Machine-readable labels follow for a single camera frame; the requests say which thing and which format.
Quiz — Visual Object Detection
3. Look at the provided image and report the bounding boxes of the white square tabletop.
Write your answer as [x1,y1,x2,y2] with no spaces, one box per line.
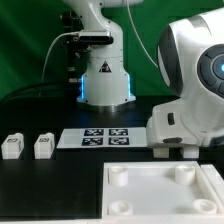
[102,161,224,224]

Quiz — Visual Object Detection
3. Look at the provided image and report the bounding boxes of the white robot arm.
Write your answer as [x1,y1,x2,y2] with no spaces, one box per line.
[63,0,224,148]

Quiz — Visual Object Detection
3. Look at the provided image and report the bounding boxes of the white sheet with tags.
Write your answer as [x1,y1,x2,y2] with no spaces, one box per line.
[57,127,147,149]

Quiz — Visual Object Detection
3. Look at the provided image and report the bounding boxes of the black cables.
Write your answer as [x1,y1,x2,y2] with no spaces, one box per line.
[0,81,79,105]

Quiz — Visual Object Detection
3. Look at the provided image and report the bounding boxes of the black camera on mount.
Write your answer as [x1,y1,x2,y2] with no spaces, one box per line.
[60,11,114,83]

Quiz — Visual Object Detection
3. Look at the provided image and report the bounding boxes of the white camera cable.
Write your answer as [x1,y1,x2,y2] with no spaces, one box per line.
[41,31,81,83]

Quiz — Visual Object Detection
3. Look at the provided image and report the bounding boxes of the white cable right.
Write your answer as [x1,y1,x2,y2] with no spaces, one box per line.
[126,0,159,68]

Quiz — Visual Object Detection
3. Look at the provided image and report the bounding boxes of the white obstacle rail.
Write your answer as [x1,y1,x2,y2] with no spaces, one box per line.
[201,164,224,204]

